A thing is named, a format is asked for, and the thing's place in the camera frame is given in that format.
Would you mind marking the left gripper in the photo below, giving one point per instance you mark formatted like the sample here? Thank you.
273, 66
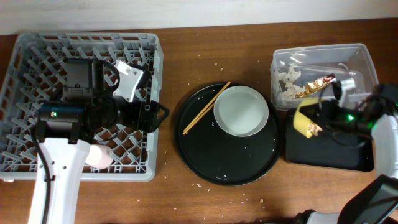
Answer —
138, 122

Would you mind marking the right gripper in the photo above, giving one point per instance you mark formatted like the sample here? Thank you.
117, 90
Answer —
331, 109

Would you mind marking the yellow bowl with shells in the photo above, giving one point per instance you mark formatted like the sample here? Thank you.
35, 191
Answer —
303, 124

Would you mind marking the gold brown snack wrapper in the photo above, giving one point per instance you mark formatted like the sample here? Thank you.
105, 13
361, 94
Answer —
316, 85

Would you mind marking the white tissue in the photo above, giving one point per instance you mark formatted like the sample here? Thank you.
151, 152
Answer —
288, 78

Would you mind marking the pink cup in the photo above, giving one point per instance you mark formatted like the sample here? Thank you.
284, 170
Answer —
99, 156

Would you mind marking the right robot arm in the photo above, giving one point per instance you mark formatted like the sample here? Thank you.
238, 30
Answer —
375, 118

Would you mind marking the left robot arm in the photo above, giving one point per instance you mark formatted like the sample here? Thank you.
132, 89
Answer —
98, 94

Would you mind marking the grey dishwasher rack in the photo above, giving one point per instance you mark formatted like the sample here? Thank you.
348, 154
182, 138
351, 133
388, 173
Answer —
33, 67

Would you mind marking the black rectangular tray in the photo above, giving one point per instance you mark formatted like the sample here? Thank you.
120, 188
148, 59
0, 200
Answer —
323, 151

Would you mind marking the clear plastic bin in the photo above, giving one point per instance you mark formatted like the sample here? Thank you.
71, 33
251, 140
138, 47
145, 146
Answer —
343, 60

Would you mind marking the upper wooden chopstick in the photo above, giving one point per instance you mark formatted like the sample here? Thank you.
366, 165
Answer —
214, 98

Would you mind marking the round black tray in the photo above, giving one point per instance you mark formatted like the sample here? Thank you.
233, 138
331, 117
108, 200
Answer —
221, 158

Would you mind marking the grey round plate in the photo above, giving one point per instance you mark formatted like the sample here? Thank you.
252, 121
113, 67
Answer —
241, 111

